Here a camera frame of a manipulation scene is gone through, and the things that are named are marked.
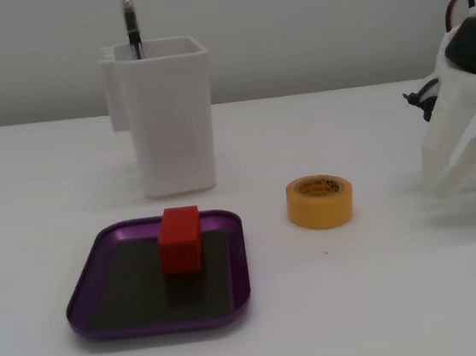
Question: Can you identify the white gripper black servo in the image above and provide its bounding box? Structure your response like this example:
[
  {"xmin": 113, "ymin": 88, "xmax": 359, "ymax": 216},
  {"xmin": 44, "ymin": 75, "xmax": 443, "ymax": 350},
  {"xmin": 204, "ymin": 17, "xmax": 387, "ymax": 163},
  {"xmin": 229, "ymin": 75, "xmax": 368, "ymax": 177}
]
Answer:
[{"xmin": 403, "ymin": 0, "xmax": 476, "ymax": 199}]

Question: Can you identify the yellow tape roll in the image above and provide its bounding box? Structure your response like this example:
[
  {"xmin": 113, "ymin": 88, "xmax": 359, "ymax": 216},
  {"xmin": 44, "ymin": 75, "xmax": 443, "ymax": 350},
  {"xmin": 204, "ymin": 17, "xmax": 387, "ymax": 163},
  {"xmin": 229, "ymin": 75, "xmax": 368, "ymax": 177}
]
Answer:
[{"xmin": 283, "ymin": 170, "xmax": 359, "ymax": 234}]

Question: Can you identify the white plastic pen holder box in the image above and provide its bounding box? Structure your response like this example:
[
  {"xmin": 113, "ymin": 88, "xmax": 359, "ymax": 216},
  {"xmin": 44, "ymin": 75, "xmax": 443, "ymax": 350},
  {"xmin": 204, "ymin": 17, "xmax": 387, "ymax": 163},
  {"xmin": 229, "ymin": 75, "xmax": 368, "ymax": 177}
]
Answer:
[{"xmin": 97, "ymin": 33, "xmax": 225, "ymax": 204}]

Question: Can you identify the red cube block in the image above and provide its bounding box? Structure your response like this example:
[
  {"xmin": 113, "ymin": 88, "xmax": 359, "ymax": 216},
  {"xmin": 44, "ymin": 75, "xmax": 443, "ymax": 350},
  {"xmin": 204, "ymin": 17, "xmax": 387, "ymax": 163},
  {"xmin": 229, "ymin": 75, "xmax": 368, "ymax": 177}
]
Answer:
[{"xmin": 154, "ymin": 205, "xmax": 208, "ymax": 277}]

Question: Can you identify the black ballpoint pen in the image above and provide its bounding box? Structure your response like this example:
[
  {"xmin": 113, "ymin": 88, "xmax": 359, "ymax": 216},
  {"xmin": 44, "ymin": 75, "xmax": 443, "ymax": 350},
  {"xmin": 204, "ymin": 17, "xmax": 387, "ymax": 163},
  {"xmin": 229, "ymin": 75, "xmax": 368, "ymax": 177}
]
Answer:
[{"xmin": 121, "ymin": 0, "xmax": 147, "ymax": 61}]

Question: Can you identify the purple metal tray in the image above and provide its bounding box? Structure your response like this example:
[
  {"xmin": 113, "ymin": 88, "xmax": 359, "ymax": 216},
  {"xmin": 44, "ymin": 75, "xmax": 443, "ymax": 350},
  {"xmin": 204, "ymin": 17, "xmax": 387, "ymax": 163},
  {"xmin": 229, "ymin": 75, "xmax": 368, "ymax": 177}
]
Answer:
[{"xmin": 56, "ymin": 205, "xmax": 256, "ymax": 347}]

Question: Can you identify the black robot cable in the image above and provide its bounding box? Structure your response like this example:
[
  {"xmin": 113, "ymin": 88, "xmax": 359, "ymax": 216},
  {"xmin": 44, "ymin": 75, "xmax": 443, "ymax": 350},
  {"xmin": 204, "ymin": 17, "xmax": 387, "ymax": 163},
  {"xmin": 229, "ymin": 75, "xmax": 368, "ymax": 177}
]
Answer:
[{"xmin": 400, "ymin": 76, "xmax": 445, "ymax": 126}]

